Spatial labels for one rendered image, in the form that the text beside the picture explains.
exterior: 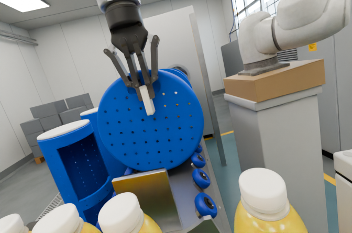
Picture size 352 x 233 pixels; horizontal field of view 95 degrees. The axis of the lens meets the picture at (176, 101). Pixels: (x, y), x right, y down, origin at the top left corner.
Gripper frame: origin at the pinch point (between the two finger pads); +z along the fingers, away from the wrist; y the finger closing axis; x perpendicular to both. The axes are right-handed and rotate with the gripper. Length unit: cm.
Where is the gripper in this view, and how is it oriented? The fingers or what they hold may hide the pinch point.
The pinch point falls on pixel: (147, 99)
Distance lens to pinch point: 39.2
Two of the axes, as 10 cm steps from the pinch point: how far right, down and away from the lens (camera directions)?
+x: 0.4, -2.0, 9.8
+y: 9.7, -2.3, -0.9
